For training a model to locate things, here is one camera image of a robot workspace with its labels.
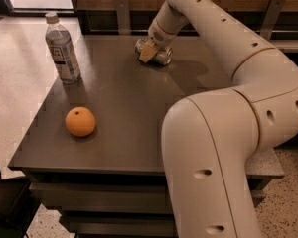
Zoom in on metal rail bracket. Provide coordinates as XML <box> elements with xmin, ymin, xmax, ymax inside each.
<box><xmin>259</xmin><ymin>0</ymin><xmax>286</xmax><ymax>40</ymax></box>
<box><xmin>115</xmin><ymin>0</ymin><xmax>131</xmax><ymax>35</ymax></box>

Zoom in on left metal rail bracket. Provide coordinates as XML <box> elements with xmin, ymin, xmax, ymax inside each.
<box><xmin>115</xmin><ymin>0</ymin><xmax>131</xmax><ymax>35</ymax></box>

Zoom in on green white 7up can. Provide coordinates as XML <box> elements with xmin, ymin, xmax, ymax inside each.
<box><xmin>135</xmin><ymin>38</ymin><xmax>173</xmax><ymax>66</ymax></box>

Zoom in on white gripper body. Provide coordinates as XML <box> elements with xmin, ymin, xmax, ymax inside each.
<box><xmin>148</xmin><ymin>20</ymin><xmax>175</xmax><ymax>48</ymax></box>

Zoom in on clear plastic water bottle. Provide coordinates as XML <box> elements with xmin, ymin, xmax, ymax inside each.
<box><xmin>45</xmin><ymin>12</ymin><xmax>81</xmax><ymax>84</ymax></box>

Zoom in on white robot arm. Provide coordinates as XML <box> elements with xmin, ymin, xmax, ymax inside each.
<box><xmin>140</xmin><ymin>0</ymin><xmax>298</xmax><ymax>238</ymax></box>

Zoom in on dark chair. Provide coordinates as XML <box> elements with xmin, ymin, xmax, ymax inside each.
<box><xmin>0</xmin><ymin>171</ymin><xmax>40</xmax><ymax>238</ymax></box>

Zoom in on grey drawer cabinet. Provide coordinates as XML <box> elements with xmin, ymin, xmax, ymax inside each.
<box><xmin>7</xmin><ymin>35</ymin><xmax>286</xmax><ymax>238</ymax></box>

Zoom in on right metal rail bracket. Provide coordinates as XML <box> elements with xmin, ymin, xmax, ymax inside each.
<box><xmin>259</xmin><ymin>0</ymin><xmax>286</xmax><ymax>40</ymax></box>

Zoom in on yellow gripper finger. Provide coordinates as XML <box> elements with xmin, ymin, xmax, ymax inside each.
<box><xmin>139</xmin><ymin>39</ymin><xmax>159</xmax><ymax>63</ymax></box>

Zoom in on orange fruit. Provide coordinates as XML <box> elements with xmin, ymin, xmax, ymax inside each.
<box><xmin>66</xmin><ymin>107</ymin><xmax>96</xmax><ymax>137</ymax></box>

